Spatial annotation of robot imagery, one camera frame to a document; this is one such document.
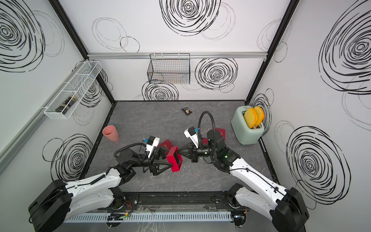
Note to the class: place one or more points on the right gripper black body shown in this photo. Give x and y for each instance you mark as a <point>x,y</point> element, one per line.
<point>197,152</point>

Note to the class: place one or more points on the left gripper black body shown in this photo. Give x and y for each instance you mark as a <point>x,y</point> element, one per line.
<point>152,158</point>

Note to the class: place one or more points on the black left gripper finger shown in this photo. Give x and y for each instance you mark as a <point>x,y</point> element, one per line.
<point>161,150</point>
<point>158,167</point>

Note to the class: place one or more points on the red jewelry box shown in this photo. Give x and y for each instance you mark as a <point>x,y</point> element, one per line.
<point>166,144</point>
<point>175,159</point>

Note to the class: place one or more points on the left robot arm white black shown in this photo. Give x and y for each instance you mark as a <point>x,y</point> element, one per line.
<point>45,219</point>

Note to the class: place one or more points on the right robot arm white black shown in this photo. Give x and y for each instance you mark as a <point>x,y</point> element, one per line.
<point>228,161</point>

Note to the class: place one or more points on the small black snack packet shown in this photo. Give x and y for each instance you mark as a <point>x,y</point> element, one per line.
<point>186,111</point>

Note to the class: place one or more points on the mint green toaster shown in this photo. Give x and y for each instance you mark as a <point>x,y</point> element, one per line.
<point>244,134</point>

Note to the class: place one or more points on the pink plastic cup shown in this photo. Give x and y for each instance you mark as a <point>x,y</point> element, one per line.
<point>111,133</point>

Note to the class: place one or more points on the yellow toast slice front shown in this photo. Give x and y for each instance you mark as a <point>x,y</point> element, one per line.
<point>250,117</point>

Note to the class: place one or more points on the orange toast slice back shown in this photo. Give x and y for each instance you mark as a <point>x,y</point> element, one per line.
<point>260,115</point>

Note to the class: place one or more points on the dark bottle on shelf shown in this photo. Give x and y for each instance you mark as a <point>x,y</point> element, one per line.
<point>66,105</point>

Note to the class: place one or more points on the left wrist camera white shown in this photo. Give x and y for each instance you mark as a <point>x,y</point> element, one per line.
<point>151,143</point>

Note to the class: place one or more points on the white slotted cable duct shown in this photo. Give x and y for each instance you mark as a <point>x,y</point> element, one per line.
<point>152,217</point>

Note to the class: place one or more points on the black wire wall basket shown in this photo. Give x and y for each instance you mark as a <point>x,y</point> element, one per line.
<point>170,68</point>

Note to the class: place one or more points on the white wire wall shelf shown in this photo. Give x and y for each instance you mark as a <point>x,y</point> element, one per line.
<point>83,84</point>

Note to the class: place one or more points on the black vertical frame post right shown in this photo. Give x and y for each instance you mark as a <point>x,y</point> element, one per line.
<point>274,44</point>

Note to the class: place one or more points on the black vertical frame post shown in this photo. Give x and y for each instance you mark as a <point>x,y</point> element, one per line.
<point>274,44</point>
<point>58,8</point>

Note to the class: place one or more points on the black vertical frame post left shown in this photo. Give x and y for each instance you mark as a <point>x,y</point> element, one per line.
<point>58,8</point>

